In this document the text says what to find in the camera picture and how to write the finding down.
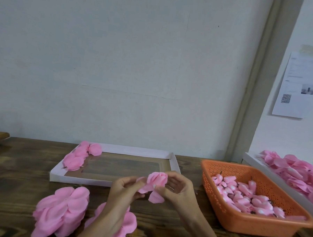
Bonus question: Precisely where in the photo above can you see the person's right hand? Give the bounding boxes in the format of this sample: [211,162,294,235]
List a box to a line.
[152,170,203,220]

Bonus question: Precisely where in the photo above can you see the person's left hand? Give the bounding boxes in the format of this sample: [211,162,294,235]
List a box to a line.
[104,174,148,216]

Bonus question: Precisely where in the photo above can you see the white shallow tray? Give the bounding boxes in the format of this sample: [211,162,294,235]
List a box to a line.
[49,140,183,191]

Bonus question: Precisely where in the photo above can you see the pink petal flower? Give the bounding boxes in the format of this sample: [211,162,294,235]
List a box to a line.
[136,171,170,205]

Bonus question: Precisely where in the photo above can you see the stack of pink petals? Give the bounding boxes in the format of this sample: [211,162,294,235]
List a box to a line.
[31,184,91,237]
[83,200,139,237]

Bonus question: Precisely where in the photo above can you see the group of finished pink roses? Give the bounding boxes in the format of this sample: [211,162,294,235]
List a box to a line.
[63,139,104,173]

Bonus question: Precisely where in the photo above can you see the pink rose buds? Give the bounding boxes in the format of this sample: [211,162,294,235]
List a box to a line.
[210,173,310,221]

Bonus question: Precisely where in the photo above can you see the pile of pink petals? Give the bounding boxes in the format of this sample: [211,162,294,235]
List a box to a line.
[257,149,313,208]

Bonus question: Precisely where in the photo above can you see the person's left forearm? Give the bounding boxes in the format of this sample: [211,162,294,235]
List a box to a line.
[75,201,125,237]

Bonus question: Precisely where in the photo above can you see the person's right forearm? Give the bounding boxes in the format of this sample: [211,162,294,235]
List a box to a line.
[178,207,227,237]

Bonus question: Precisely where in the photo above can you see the orange plastic basket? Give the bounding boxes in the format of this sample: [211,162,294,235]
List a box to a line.
[198,159,313,237]

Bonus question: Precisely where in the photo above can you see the white paper notice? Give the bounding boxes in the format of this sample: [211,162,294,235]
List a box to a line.
[272,50,313,120]

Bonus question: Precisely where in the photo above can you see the grey door frame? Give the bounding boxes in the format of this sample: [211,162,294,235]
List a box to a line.
[227,0,305,166]

